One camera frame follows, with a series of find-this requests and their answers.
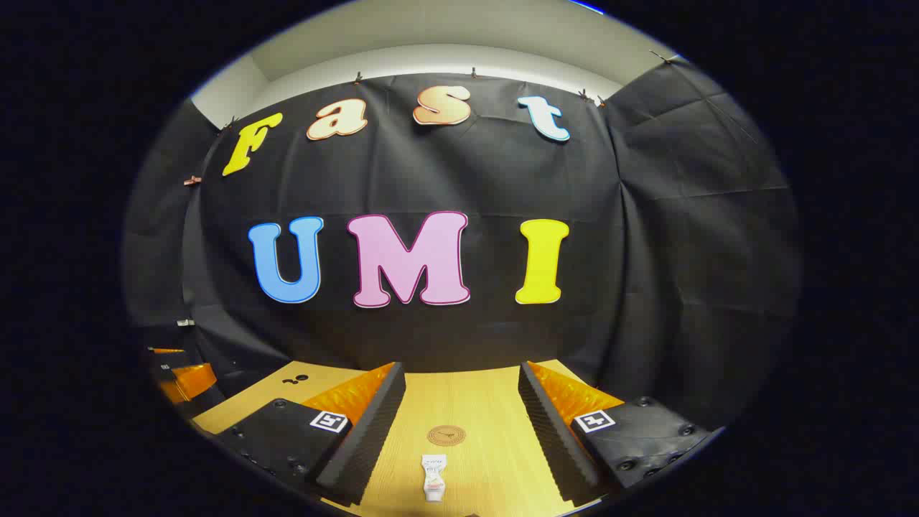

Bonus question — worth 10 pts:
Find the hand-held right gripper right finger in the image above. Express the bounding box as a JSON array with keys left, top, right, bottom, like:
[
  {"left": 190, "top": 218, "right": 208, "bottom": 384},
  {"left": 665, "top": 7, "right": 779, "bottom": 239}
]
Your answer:
[{"left": 518, "top": 361, "right": 715, "bottom": 507}]

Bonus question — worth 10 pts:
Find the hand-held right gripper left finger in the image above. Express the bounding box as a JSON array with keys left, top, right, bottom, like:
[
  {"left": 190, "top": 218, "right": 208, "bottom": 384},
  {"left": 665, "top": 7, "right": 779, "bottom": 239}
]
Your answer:
[{"left": 215, "top": 362, "right": 407, "bottom": 507}]

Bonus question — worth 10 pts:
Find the white toothpaste tube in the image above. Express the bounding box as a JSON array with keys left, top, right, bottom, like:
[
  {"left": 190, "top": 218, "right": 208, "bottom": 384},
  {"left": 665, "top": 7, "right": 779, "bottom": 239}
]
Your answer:
[{"left": 421, "top": 454, "right": 447, "bottom": 503}]

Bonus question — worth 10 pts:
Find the wooden desktop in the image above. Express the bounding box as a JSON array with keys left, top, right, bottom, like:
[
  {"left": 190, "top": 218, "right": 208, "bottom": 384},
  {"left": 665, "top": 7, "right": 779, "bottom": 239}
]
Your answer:
[{"left": 192, "top": 359, "right": 625, "bottom": 517}]

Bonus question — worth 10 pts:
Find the row of brown cloth clips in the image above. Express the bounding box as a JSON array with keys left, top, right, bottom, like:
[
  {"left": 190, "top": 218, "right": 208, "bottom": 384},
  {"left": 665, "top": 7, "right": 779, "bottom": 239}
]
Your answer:
[{"left": 183, "top": 49, "right": 679, "bottom": 186}]

